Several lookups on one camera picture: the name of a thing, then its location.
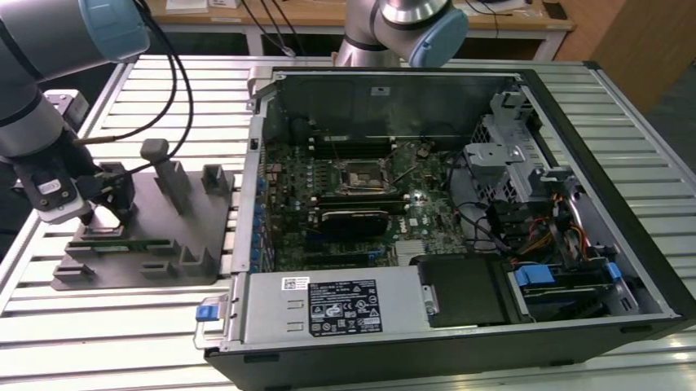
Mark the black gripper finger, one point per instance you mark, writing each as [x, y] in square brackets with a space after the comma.
[121, 195]
[88, 212]

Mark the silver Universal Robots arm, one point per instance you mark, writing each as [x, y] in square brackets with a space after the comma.
[32, 40]

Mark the CPU socket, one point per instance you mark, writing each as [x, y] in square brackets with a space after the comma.
[361, 177]

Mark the grey parts rack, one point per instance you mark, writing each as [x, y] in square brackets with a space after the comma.
[163, 228]

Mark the blue case release latch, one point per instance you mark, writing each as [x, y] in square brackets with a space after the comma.
[203, 313]

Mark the white barcode sticker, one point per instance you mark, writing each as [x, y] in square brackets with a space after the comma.
[294, 283]

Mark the silver power supply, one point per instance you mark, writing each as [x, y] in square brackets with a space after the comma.
[266, 309]

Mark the large white box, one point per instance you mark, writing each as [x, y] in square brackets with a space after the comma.
[186, 5]

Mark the wooden desk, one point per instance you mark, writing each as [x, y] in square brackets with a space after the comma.
[218, 18]

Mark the black graphics card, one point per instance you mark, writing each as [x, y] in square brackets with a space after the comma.
[353, 223]

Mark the black RAM sticks row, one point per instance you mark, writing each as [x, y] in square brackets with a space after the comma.
[358, 202]

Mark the small white box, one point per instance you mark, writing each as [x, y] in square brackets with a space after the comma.
[226, 3]

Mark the black label sticker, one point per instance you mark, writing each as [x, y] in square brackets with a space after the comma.
[345, 307]

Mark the small silver heatsink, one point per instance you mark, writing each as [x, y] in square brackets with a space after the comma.
[410, 249]

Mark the round coin cell battery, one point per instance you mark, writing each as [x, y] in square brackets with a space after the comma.
[422, 152]

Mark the green motherboard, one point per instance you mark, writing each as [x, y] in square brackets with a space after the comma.
[434, 203]

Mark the black open PC case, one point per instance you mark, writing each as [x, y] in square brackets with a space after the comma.
[381, 362]

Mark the black plastic drive cover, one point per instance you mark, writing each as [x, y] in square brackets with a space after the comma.
[462, 293]

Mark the grey metal drive cage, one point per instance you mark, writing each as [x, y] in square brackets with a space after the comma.
[489, 159]

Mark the hard disk in blue carrier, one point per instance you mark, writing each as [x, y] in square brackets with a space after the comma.
[536, 277]

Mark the grey plastic latch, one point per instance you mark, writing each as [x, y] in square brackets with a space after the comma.
[554, 175]

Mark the small blue clip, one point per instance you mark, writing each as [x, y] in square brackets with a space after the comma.
[614, 273]

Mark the wooden cabinet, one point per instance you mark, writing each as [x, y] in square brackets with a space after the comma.
[641, 40]

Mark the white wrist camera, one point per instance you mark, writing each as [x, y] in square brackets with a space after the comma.
[60, 212]

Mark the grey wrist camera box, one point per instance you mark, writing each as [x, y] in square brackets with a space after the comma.
[71, 102]

